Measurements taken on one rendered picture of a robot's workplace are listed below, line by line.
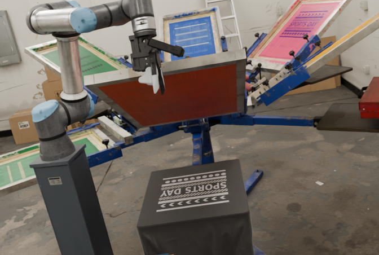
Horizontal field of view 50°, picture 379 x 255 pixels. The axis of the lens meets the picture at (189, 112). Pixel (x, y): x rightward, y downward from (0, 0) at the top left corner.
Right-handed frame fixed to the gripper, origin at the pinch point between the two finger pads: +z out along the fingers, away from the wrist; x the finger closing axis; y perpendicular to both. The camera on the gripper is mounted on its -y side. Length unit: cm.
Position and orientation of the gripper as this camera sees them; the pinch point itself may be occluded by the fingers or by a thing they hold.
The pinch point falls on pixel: (161, 94)
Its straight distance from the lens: 127.9
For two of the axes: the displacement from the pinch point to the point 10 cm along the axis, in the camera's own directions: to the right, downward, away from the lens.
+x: -0.8, 0.2, -10.0
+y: -9.8, 1.6, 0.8
